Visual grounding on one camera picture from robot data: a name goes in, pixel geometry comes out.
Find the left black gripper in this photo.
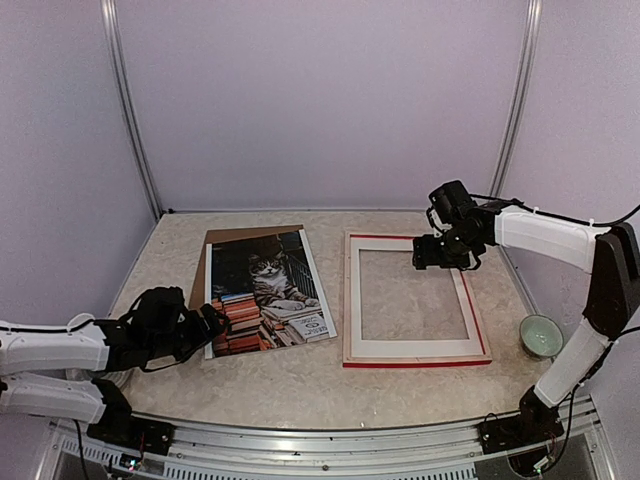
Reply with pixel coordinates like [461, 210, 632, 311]
[147, 303, 230, 363]

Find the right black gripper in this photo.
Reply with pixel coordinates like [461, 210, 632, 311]
[413, 225, 481, 269]

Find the brown backing board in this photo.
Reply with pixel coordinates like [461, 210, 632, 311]
[188, 224, 304, 309]

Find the cat photo print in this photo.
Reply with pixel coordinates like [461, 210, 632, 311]
[204, 228, 337, 360]

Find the white photo mat board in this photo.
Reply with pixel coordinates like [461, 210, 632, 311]
[346, 235, 484, 357]

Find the red wooden picture frame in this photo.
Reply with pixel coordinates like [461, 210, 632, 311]
[342, 230, 493, 370]

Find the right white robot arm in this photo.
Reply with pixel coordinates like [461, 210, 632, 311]
[413, 180, 639, 444]

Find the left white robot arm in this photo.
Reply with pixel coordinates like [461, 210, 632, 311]
[1, 287, 230, 445]

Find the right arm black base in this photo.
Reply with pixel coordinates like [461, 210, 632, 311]
[476, 415, 565, 455]

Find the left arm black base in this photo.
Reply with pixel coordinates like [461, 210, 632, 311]
[87, 417, 175, 456]

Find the light blue mug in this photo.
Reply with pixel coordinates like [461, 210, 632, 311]
[66, 313, 95, 332]

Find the green ceramic bowl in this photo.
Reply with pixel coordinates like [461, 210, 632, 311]
[519, 315, 564, 359]

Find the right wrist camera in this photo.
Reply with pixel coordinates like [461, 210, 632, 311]
[426, 206, 450, 238]

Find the right aluminium corner post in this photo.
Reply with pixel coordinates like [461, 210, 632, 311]
[489, 0, 544, 197]

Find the aluminium corner post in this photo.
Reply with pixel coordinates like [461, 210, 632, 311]
[100, 0, 164, 222]
[489, 0, 544, 197]

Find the front aluminium rail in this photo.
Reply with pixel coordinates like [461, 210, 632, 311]
[35, 396, 620, 479]

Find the left aluminium corner post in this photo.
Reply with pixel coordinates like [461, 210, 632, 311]
[100, 0, 164, 222]

